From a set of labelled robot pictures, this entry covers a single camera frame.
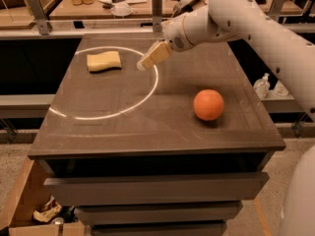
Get grey drawer cabinet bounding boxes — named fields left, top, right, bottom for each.
left=30, top=32, right=284, bottom=236

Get metal bracket middle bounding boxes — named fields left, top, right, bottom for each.
left=152, top=0, right=162, bottom=32

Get wooden workbench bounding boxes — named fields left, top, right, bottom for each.
left=49, top=0, right=302, bottom=21

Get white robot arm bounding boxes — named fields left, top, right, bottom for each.
left=137, top=0, right=315, bottom=236

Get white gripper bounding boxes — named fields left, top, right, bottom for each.
left=137, top=14, right=194, bottom=71

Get clear plastic bottle right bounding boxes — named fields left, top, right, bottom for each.
left=274, top=81, right=289, bottom=96

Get yellow sponge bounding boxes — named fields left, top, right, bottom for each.
left=87, top=51, right=121, bottom=72

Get cardboard box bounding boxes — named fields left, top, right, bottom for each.
left=0, top=157, right=90, bottom=236

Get white power strip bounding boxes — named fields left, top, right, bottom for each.
left=173, top=0, right=199, bottom=17

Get clear plastic bottle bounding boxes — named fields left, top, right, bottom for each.
left=274, top=81, right=289, bottom=96
left=253, top=73, right=270, bottom=99

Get metal bracket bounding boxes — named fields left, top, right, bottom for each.
left=27, top=0, right=52, bottom=35
left=152, top=0, right=162, bottom=32
left=268, top=0, right=285, bottom=22

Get metal bracket left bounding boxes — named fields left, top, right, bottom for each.
left=27, top=0, right=52, bottom=35

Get crumpled paper trash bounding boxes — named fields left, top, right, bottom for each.
left=32, top=197, right=62, bottom=223

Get metal bracket right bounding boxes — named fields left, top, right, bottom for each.
left=268, top=0, right=285, bottom=22

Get clear plastic bottle left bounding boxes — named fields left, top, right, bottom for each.
left=253, top=73, right=270, bottom=99

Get white bowl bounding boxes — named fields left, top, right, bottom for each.
left=110, top=4, right=132, bottom=17

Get orange fruit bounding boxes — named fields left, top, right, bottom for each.
left=193, top=89, right=224, bottom=121

